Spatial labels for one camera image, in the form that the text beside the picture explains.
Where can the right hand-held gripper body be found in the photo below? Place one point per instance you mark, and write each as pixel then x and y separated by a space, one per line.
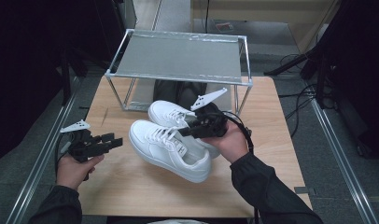
pixel 214 124

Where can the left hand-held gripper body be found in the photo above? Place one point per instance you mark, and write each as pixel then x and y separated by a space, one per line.
pixel 83 146

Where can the black slipper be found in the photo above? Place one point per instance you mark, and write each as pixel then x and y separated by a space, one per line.
pixel 192 93
pixel 166 90

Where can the white lace-up sneaker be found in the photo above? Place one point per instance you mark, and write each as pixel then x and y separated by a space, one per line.
pixel 165 155
pixel 165 110

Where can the metal frame shoe rack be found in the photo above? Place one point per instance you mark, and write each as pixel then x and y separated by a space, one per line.
pixel 178 56

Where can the person's right hand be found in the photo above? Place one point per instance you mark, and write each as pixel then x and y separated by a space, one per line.
pixel 231 144

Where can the person's left hand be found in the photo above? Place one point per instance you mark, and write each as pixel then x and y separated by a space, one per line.
pixel 72 172

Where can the black upright stand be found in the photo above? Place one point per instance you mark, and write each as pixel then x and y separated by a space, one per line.
pixel 65 84

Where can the person's white clothing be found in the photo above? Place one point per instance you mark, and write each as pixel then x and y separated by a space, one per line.
pixel 178 222

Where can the black stand leg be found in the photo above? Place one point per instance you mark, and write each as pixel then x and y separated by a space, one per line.
pixel 287 66

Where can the small red and black object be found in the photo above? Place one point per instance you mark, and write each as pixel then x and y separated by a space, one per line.
pixel 224 27

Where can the black curtain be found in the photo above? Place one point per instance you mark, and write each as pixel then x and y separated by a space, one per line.
pixel 22 62
pixel 358 46

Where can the beige wooden cabinet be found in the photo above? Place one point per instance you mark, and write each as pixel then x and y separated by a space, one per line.
pixel 256 9

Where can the metal floor rail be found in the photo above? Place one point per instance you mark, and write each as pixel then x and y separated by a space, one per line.
pixel 38 161
pixel 343 161

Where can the grey table bracket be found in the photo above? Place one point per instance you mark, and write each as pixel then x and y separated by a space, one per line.
pixel 304 190

